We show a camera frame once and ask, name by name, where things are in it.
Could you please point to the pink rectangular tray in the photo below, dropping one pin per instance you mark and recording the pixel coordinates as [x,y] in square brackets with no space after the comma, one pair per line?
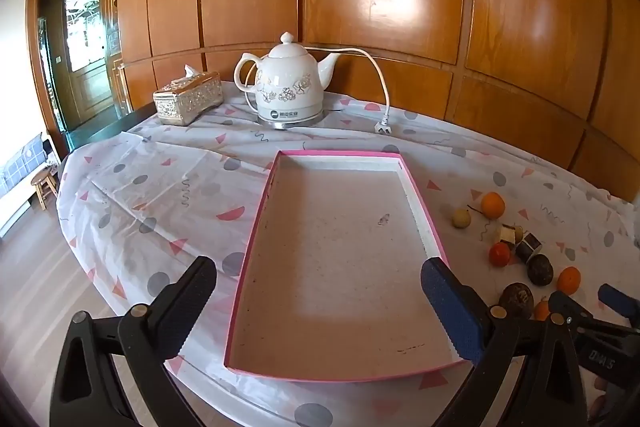
[340,257]

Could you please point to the small red-orange fruit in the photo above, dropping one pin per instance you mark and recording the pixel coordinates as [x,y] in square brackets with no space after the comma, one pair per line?
[499,254]

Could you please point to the blue plaid sofa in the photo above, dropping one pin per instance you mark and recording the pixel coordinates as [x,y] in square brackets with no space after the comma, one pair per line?
[20,167]

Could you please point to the dark brown round fruit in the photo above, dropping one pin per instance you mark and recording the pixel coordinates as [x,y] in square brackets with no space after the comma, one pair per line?
[516,299]
[540,269]

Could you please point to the white floral electric kettle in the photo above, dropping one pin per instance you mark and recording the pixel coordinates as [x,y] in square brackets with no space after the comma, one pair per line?
[287,77]

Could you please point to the white patterned tablecloth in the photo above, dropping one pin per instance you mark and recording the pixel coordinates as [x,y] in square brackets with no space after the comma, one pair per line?
[165,187]

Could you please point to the white tissue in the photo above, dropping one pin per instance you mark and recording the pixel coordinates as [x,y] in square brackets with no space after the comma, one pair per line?
[191,73]

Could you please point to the silver ornate tissue box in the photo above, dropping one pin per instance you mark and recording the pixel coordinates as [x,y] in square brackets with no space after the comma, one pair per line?
[187,102]

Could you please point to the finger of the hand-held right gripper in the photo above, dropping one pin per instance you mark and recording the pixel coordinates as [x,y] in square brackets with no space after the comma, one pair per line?
[617,299]
[562,302]

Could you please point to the orange carrot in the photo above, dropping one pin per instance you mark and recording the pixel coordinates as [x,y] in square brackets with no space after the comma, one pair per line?
[541,309]

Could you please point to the silver kettle base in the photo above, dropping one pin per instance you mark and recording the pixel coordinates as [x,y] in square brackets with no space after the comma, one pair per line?
[290,124]

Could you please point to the small wooden stool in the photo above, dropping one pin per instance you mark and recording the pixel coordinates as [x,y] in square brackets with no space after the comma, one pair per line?
[44,184]

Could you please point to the wooden door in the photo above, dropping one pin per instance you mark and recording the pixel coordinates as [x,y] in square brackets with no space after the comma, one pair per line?
[87,52]

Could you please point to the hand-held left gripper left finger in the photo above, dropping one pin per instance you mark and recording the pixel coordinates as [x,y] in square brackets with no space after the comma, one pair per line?
[190,297]

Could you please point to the small yellow-green fruit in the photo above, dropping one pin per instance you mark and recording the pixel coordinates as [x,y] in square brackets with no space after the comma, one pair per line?
[461,218]

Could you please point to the person's right hand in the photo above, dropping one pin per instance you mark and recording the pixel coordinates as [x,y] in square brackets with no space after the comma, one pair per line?
[600,409]

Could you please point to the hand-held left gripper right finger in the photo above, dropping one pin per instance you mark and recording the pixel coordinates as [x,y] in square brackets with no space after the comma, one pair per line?
[450,302]

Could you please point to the large orange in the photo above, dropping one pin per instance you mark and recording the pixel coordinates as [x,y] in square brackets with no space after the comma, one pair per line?
[492,205]

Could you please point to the small tangerine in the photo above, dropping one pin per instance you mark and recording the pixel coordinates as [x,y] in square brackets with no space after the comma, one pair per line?
[569,280]

